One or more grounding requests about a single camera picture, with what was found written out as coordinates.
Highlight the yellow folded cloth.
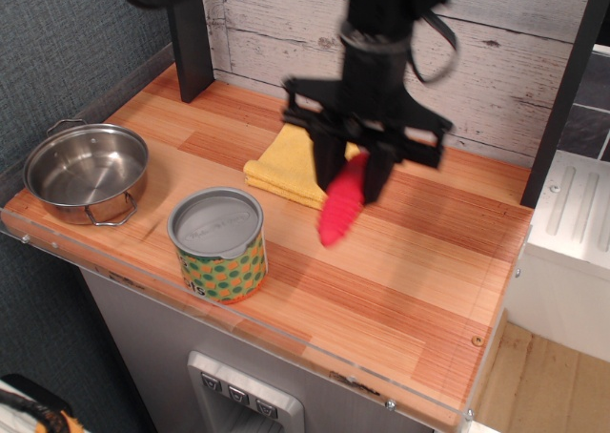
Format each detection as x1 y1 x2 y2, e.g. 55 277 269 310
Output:
242 123 361 211

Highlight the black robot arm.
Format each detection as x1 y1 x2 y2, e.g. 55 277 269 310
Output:
284 0 458 204

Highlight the green orange patterned can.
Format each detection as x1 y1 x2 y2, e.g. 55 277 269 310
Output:
168 187 268 304

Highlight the stainless steel pot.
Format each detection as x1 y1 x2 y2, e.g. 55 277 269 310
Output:
23 119 149 227

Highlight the red handled metal spoon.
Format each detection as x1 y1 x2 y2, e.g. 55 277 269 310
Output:
318 152 369 247

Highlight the clear acrylic table edge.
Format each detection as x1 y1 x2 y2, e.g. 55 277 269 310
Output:
1 210 472 432

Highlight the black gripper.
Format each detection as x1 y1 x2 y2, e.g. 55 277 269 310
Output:
284 36 452 204

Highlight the dark shelf post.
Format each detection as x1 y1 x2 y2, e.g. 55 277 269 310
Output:
167 0 214 103
520 0 609 209

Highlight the grey toy fridge cabinet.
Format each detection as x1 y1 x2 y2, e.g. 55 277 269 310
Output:
82 270 430 432

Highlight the silver dispenser panel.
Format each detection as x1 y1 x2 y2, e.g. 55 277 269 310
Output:
187 351 305 432

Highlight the dark left shelf post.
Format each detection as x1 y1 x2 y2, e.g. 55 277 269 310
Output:
167 0 214 103

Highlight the dark right shelf post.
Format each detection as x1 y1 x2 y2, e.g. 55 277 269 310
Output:
520 0 609 209

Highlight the orange black object corner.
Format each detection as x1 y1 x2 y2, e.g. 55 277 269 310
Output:
1 374 87 433

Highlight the white toy sink unit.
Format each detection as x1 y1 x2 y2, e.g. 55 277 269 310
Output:
504 45 609 361

